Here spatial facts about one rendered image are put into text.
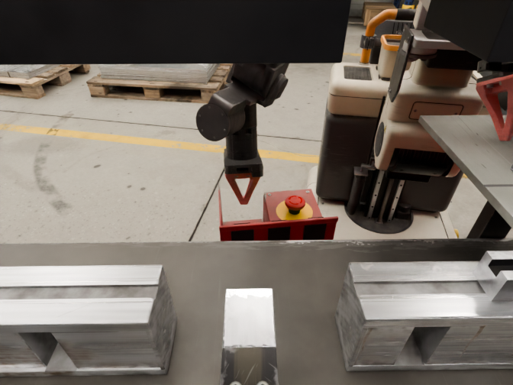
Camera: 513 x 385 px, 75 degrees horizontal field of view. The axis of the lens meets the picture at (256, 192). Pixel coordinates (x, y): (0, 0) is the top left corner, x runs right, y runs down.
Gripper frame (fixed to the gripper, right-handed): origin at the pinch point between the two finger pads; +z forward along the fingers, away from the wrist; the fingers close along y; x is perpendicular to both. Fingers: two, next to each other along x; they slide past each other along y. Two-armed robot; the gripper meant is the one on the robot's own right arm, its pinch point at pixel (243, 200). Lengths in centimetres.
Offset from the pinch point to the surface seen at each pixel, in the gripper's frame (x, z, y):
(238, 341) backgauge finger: -2.9, -10.1, 42.6
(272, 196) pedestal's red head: 6.1, 1.3, -3.7
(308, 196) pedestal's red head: 13.6, 1.5, -2.9
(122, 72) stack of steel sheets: -91, -6, -268
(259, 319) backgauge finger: -1.3, -10.5, 41.2
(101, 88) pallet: -111, 7, -266
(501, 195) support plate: 25.3, -13.0, 29.9
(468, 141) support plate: 28.6, -15.7, 19.4
